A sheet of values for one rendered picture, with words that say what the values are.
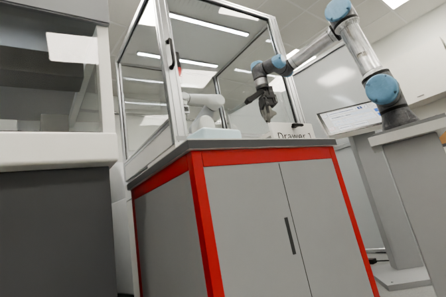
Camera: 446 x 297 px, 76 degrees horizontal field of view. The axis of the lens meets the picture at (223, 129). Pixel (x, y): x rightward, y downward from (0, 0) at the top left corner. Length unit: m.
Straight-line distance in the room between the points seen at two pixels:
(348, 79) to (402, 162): 1.91
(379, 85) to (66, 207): 1.24
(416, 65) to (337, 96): 1.75
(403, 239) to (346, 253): 1.25
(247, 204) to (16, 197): 0.68
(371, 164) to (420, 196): 0.92
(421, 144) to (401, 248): 1.04
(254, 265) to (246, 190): 0.19
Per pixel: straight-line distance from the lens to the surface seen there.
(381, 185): 2.25
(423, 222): 1.39
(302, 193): 0.95
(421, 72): 4.68
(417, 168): 1.38
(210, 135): 0.80
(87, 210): 1.05
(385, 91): 1.32
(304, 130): 1.47
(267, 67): 1.57
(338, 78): 3.24
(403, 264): 2.30
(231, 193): 0.77
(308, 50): 1.64
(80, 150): 1.02
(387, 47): 5.32
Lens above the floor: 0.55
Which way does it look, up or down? 17 degrees up
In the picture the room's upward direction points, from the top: 11 degrees counter-clockwise
